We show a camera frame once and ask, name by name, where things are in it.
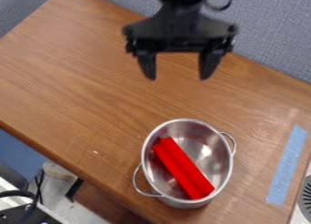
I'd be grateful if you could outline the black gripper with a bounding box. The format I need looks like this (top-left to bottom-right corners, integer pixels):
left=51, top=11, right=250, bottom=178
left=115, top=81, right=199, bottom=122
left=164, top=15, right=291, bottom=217
left=123, top=8, right=238, bottom=80

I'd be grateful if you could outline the silver metal pot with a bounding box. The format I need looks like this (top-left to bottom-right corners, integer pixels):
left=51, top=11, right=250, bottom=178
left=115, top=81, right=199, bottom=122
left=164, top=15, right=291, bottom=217
left=136, top=118, right=236, bottom=209

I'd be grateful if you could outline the red rectangular block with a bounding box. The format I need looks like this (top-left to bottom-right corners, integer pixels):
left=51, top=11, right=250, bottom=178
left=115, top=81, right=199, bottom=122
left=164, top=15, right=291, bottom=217
left=152, top=137, right=215, bottom=200

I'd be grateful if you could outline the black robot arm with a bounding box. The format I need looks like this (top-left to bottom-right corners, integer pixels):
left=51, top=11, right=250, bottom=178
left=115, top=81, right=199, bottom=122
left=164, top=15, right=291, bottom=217
left=123, top=0, right=238, bottom=80

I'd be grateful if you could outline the blue tape strip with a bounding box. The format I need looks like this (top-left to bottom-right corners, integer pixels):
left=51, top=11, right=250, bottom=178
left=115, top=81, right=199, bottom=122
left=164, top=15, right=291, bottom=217
left=266, top=125, right=307, bottom=207

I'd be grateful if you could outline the grey fan grille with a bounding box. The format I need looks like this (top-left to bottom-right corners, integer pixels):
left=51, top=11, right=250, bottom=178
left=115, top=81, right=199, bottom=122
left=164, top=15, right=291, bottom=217
left=298, top=175, right=311, bottom=222

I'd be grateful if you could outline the black cable under table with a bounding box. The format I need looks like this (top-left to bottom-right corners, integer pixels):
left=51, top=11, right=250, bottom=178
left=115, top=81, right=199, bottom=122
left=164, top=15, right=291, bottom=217
left=34, top=168, right=47, bottom=205

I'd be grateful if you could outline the black device with handle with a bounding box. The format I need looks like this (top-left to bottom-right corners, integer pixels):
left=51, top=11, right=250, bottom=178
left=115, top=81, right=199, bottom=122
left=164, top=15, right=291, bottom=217
left=0, top=190, right=63, bottom=224

